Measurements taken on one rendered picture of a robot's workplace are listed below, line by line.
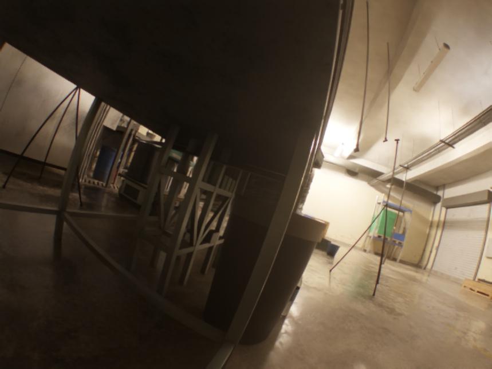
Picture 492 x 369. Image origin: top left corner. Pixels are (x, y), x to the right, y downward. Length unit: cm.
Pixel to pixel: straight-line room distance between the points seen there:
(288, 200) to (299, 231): 22
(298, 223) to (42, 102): 271
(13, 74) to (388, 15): 579
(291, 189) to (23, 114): 266
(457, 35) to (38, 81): 662
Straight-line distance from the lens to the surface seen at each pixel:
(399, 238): 1101
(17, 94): 270
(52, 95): 277
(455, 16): 503
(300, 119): 52
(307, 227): 71
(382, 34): 519
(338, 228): 1107
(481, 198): 1024
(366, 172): 1089
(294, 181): 50
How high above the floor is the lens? 58
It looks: 4 degrees up
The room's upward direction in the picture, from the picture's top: 19 degrees clockwise
